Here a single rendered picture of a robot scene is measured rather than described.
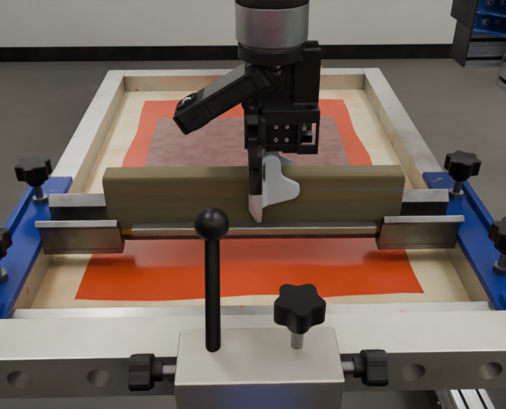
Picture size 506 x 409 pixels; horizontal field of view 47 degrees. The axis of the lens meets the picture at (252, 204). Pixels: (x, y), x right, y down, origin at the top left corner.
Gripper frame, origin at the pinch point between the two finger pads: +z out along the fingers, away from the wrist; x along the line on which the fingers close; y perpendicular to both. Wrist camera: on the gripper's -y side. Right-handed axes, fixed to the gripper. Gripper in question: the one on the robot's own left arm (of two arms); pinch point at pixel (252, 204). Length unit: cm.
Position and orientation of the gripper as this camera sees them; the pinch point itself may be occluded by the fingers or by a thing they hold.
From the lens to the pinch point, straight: 71.1
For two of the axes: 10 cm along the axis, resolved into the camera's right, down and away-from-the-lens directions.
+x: -0.2, -5.4, 8.4
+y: 10.0, -0.2, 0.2
